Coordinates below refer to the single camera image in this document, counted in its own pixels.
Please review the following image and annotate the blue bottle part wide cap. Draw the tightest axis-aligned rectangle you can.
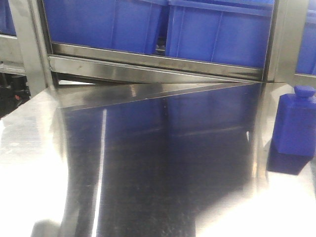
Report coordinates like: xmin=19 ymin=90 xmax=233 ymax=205
xmin=272 ymin=85 xmax=316 ymax=157

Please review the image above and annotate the blue plastic bin left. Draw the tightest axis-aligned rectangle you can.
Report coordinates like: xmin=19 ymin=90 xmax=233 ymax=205
xmin=43 ymin=0 xmax=168 ymax=54

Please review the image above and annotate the blue plastic bin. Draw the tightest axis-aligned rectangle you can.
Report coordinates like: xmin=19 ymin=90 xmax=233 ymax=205
xmin=43 ymin=0 xmax=168 ymax=54
xmin=165 ymin=0 xmax=273 ymax=68

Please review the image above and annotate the blue plastic bin right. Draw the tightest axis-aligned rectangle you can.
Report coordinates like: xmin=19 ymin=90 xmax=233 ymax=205
xmin=165 ymin=0 xmax=273 ymax=68

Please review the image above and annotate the blue bin far right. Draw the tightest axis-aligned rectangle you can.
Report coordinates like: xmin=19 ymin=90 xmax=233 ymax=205
xmin=296 ymin=10 xmax=316 ymax=75

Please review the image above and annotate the blue bin far left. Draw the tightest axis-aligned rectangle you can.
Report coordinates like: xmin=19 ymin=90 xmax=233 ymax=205
xmin=0 ymin=0 xmax=16 ymax=36

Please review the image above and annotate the stainless steel shelf frame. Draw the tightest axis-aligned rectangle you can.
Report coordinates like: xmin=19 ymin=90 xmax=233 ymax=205
xmin=1 ymin=0 xmax=316 ymax=93

